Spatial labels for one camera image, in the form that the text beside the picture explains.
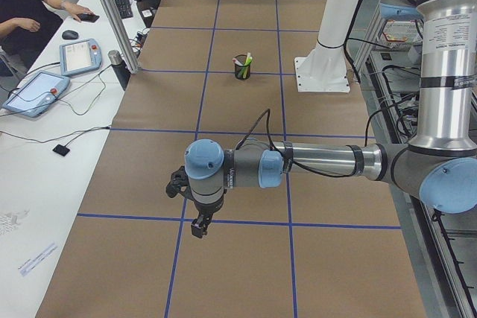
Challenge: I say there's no black metal water bottle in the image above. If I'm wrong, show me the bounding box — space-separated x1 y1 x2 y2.
107 50 130 91

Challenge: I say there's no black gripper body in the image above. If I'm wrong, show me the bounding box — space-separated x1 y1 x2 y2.
195 198 224 221

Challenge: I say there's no teach pendant tablet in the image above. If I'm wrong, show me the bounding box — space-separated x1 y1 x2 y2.
2 71 70 118
59 38 102 76

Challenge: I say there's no green highlighter pen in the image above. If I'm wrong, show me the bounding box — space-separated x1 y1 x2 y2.
241 57 253 79

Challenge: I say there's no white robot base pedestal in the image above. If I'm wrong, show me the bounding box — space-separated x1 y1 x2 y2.
294 0 358 93

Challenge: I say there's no black mesh pen cup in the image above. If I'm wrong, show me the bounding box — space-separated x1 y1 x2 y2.
233 54 253 80

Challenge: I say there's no small black square pad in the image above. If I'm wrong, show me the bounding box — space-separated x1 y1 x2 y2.
53 144 70 157

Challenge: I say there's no right teach pendant tablet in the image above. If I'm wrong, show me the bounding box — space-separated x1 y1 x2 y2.
59 38 102 76

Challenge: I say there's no aluminium frame post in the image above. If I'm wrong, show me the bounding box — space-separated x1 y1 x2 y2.
100 0 139 74

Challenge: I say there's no left teach pendant tablet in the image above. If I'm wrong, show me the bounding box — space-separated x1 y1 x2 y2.
2 71 70 118

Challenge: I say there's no red capped white marker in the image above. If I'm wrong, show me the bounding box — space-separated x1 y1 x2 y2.
233 57 243 66

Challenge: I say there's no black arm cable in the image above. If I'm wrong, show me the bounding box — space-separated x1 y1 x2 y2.
238 108 358 177

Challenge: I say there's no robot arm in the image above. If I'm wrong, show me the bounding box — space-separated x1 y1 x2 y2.
183 0 476 238

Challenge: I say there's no seated person black shirt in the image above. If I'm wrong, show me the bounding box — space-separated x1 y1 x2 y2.
1 0 92 69

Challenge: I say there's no black keyboard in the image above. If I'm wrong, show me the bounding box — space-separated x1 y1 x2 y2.
114 0 133 19

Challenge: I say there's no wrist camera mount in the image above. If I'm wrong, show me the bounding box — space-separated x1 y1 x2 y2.
165 165 193 200

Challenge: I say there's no black computer mouse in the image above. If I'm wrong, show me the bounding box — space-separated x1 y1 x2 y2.
62 30 79 40

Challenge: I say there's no black smartphone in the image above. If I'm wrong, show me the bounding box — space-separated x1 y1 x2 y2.
78 13 99 23

